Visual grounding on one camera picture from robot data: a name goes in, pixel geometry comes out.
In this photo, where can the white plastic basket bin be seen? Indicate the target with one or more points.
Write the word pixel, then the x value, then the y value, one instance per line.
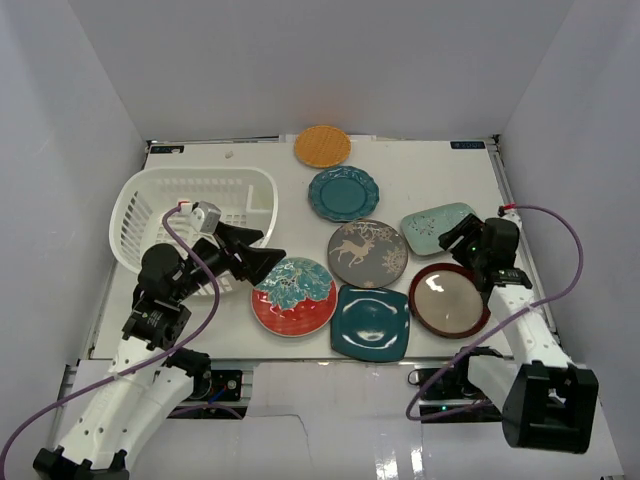
pixel 246 196

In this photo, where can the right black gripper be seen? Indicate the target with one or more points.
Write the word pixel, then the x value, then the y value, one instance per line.
pixel 470 228

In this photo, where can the right blue table label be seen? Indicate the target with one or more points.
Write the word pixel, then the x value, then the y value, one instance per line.
pixel 467 145

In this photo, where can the teal scalloped round plate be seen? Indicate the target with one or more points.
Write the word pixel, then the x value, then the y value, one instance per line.
pixel 343 194

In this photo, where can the orange woven round plate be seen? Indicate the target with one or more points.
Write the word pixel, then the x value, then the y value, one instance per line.
pixel 322 146

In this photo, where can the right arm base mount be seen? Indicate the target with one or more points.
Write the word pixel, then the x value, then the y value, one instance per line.
pixel 449 393

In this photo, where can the red teal floral plate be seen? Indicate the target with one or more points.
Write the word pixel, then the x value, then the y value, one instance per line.
pixel 296 299

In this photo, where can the dark teal square plate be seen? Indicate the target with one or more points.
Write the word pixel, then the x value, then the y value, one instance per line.
pixel 371 325

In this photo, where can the blue table label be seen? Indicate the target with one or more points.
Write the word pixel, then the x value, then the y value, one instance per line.
pixel 467 145
pixel 166 149

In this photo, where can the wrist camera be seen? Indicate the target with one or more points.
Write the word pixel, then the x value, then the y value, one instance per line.
pixel 509 212
pixel 203 217

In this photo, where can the red rimmed beige plate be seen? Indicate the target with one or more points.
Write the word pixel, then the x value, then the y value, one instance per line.
pixel 444 299

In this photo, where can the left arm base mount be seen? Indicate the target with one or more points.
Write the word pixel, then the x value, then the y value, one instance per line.
pixel 216 395

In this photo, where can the grey reindeer round plate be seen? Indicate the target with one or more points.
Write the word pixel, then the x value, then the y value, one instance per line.
pixel 367 254

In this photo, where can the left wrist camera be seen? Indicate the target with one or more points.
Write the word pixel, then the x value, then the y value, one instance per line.
pixel 203 217

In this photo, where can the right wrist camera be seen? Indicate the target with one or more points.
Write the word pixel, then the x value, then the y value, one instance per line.
pixel 509 212

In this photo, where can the left blue table label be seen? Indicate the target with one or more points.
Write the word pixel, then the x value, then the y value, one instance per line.
pixel 166 149

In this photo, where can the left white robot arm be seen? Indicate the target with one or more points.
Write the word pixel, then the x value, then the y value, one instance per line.
pixel 152 371

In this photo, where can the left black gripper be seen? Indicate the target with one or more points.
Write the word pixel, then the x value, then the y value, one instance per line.
pixel 231 254

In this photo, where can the light green rectangular plate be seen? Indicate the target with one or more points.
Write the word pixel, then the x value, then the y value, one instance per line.
pixel 422 229

